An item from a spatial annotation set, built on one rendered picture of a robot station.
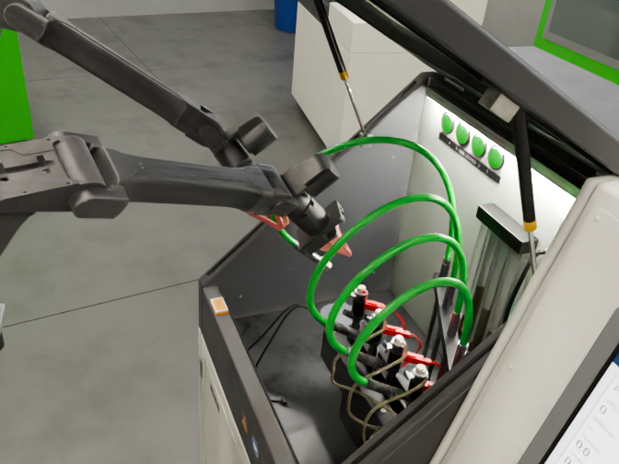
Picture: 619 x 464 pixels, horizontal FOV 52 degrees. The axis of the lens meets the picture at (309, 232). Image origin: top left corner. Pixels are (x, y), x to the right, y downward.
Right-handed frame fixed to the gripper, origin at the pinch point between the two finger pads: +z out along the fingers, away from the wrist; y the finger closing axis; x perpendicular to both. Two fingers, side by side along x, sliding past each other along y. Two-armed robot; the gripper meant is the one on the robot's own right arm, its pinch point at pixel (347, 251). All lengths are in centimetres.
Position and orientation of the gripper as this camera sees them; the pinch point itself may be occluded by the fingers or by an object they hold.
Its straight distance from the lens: 124.1
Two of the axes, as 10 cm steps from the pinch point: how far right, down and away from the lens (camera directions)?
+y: 7.5, -5.9, -3.0
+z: 6.5, 5.9, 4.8
